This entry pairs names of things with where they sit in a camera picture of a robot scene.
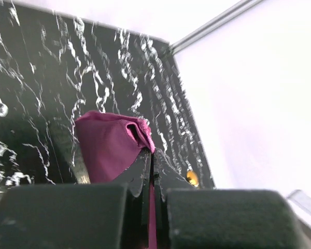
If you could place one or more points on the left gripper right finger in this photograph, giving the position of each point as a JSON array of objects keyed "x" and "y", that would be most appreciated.
[{"x": 187, "y": 217}]

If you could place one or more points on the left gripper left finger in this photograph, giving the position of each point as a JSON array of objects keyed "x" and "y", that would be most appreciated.
[{"x": 48, "y": 216}]

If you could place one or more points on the purple satin napkin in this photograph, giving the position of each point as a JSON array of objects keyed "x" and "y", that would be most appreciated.
[{"x": 117, "y": 153}]

